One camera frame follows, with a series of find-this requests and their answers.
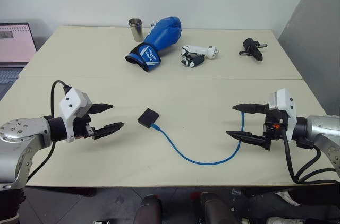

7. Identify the blue cable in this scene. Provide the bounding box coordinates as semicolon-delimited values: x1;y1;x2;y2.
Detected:
150;111;246;166

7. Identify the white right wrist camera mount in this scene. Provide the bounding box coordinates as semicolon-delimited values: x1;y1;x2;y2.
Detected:
269;88;298;141

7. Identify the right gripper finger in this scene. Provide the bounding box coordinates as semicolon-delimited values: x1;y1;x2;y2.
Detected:
232;103;267;115
226;129;266;148

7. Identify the open laptop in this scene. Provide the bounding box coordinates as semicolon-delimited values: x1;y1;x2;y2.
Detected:
0;23;38;85

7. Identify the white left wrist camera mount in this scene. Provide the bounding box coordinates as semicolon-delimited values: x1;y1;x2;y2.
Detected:
58;88;92;143

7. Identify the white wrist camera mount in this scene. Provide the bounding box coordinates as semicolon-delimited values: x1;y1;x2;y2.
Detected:
269;88;298;141
58;88;92;143

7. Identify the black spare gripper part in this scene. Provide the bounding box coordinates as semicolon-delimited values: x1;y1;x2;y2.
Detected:
238;37;268;63

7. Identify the blue boxing glove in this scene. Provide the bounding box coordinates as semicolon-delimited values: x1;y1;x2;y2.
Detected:
124;16;183;73

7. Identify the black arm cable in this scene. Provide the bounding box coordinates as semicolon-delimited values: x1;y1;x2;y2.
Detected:
282;127;340;185
26;80;72;182

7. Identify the small black box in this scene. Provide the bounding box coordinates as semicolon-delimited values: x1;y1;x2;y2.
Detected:
137;107;161;130

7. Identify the dark rounded shape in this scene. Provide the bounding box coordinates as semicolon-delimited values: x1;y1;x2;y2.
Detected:
198;192;240;224
133;194;163;224

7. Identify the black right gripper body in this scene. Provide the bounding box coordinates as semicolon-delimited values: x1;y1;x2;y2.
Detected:
261;103;290;152

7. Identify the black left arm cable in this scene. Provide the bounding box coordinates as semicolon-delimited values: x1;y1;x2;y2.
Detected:
26;80;72;182

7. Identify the stainless steel cup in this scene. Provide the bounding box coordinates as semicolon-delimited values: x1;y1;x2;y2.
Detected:
128;18;145;42

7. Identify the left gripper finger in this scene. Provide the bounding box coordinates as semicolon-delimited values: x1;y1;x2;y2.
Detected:
93;122;125;140
89;103;115;115

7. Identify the white shoe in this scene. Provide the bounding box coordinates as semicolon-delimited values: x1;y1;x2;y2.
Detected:
266;216;307;224

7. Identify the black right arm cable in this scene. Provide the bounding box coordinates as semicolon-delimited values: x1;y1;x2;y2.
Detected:
282;127;340;185

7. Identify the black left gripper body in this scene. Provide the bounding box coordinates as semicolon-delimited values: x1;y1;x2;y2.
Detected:
72;105;96;140

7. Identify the grey partition panel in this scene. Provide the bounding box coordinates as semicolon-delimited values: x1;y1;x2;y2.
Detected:
276;0;340;116

